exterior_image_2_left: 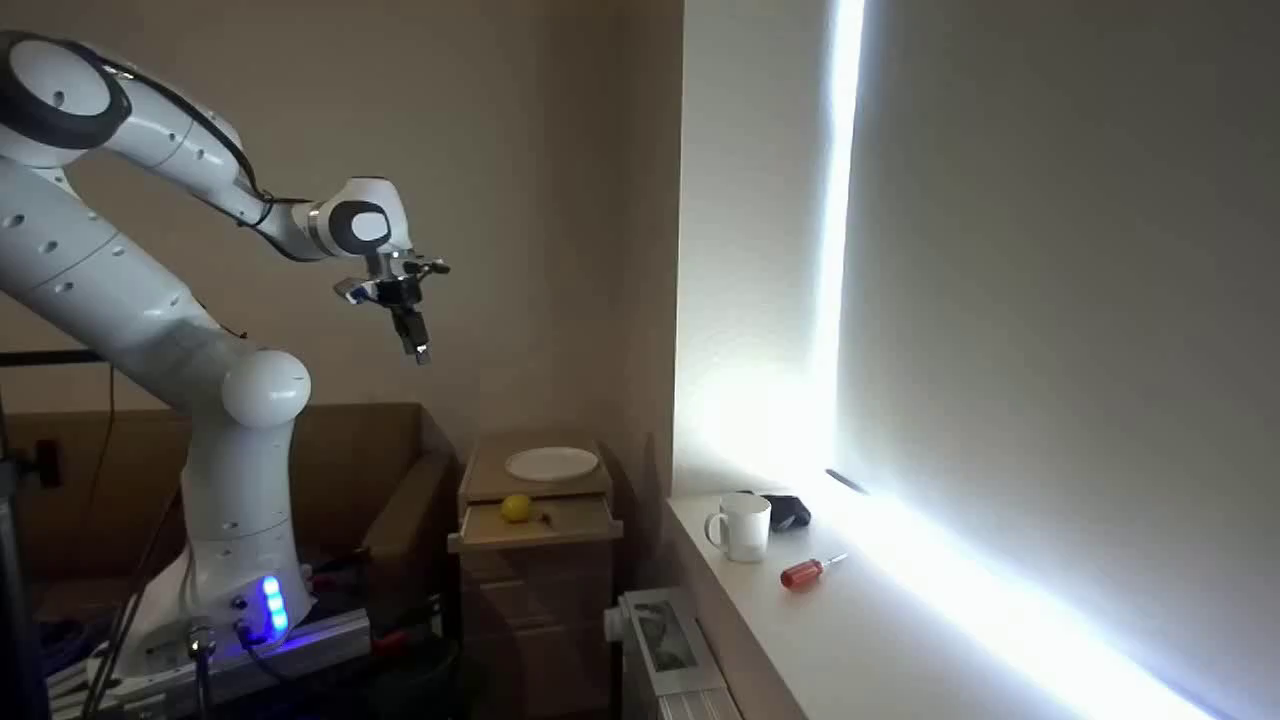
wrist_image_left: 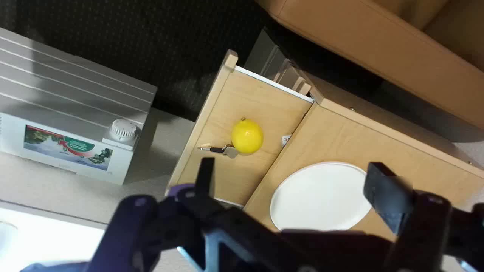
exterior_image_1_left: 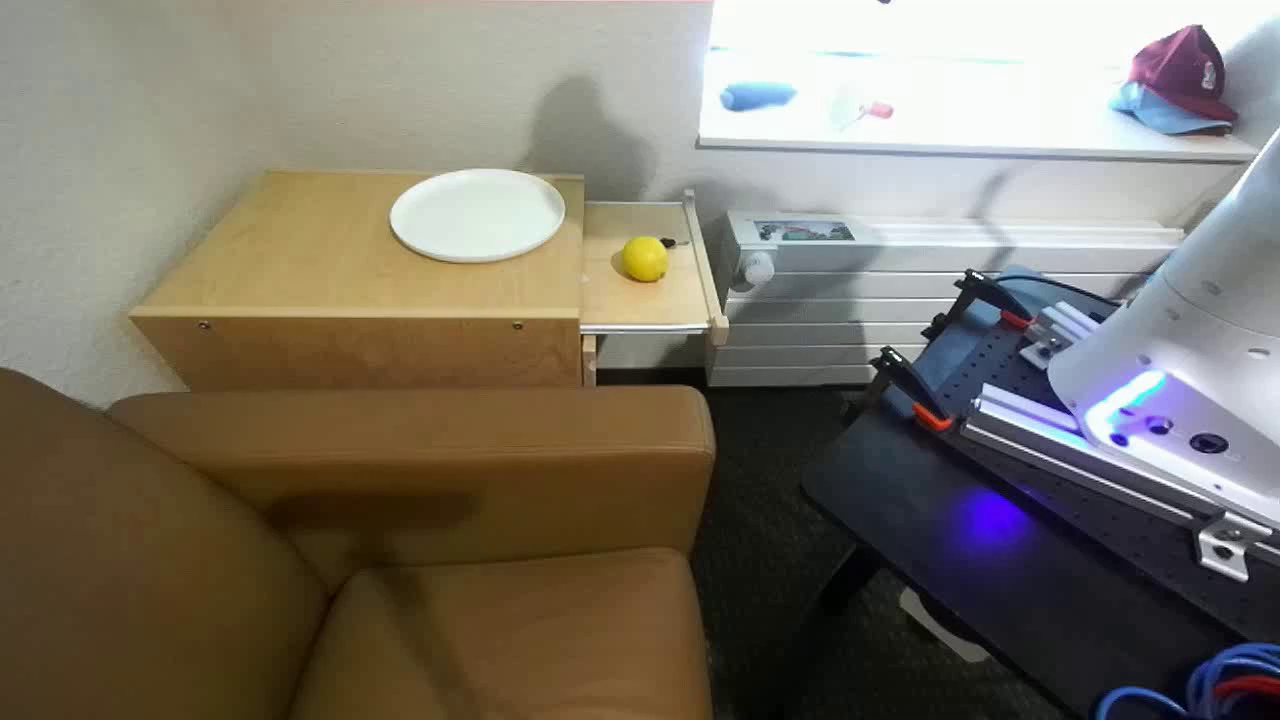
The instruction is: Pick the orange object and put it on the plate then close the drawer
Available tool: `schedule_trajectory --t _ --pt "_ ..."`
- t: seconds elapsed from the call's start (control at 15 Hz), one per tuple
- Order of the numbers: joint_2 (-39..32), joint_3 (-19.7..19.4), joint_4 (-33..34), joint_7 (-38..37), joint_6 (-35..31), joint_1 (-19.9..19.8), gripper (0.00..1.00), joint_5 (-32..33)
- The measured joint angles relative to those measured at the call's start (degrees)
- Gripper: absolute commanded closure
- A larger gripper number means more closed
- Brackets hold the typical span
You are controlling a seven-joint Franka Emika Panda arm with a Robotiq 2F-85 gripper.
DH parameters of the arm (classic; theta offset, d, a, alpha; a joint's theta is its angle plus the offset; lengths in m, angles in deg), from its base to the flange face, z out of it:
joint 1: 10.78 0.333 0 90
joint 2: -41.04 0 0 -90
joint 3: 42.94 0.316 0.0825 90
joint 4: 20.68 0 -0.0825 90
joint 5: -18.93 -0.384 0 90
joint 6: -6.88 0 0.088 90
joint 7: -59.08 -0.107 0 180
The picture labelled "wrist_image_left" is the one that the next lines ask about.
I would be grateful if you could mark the yellow-orange round fruit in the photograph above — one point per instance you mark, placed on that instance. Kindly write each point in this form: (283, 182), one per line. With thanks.
(247, 137)

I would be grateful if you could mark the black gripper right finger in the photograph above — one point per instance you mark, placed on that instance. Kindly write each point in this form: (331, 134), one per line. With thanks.
(389, 196)

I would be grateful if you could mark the white radiator heater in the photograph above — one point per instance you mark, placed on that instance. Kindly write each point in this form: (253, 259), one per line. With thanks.
(68, 113)

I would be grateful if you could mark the brown cardboard box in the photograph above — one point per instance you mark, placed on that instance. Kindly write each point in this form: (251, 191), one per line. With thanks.
(374, 39)

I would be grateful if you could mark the light wooden drawer cabinet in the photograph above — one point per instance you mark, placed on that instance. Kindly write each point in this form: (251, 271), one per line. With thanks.
(333, 134)

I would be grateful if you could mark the white round plate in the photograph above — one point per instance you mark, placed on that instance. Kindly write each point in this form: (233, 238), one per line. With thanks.
(322, 197)

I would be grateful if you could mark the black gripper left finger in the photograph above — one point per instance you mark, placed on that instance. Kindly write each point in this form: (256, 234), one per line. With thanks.
(204, 178)

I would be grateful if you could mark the wooden top drawer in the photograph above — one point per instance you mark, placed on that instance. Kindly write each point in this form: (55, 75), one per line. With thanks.
(239, 95)

